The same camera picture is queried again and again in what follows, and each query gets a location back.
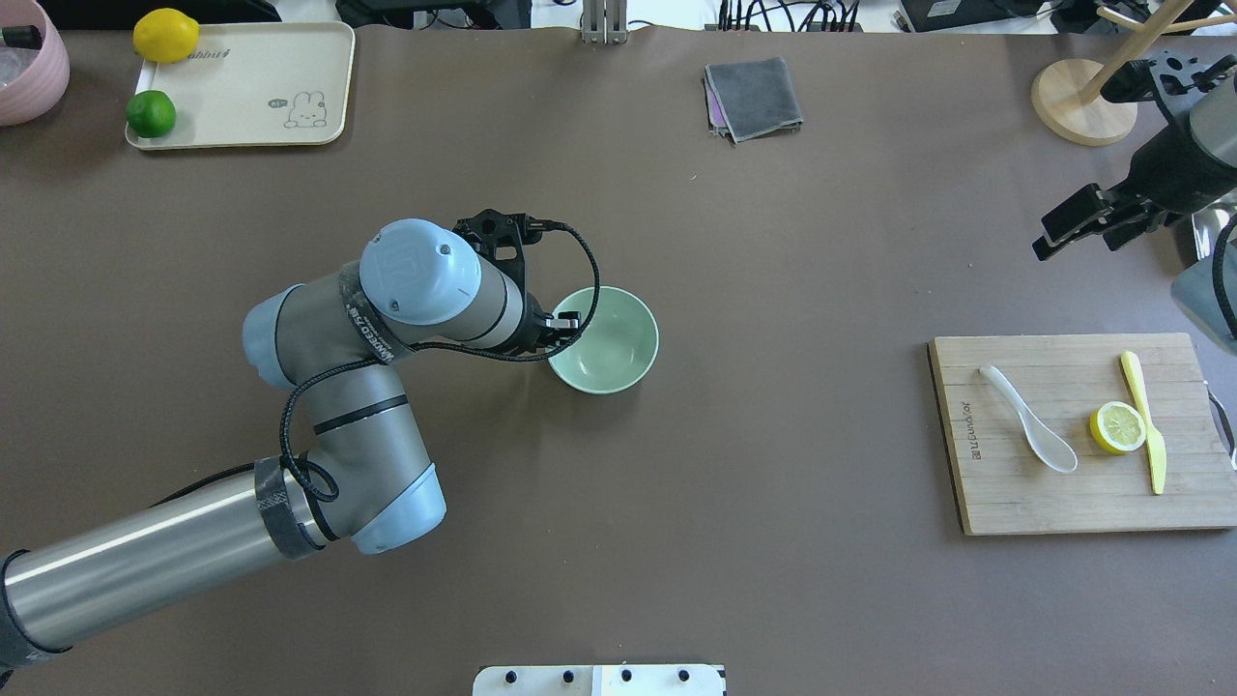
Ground white ceramic spoon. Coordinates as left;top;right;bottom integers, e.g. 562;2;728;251
978;363;1079;473

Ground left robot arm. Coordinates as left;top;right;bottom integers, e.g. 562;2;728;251
2;210;596;677

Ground wooden mug tree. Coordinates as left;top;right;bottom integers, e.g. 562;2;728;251
1030;1;1236;147

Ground yellow plastic knife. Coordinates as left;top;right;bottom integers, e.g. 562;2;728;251
1119;351;1166;494

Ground green lime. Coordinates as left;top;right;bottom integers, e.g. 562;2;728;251
127;91;178;138

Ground metal scoop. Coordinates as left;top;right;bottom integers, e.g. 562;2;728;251
1188;190;1236;261

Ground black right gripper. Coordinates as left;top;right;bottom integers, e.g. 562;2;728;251
1032;53;1236;261

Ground bamboo cutting board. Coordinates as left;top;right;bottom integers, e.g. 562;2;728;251
928;333;1236;535

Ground grey folded cloth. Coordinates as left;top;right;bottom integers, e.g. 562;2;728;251
703;56;804;143

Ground pink bowl with ice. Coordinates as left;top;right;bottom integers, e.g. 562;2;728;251
1;1;71;129

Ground lemon half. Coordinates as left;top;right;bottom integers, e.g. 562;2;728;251
1089;401;1147;455

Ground aluminium frame post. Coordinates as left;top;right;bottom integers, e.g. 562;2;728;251
580;0;630;45

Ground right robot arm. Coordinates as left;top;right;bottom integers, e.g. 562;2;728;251
1032;51;1236;261

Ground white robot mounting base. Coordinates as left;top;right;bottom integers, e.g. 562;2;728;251
473;661;729;695

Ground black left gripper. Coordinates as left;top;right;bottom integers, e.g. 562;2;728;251
452;210;583;357

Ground beige rabbit tray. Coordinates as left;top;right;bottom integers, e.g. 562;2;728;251
125;21;357;151

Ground whole yellow lemon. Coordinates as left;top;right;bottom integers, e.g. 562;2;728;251
131;7;202;66

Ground light green bowl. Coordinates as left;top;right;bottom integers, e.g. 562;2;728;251
549;286;661;396

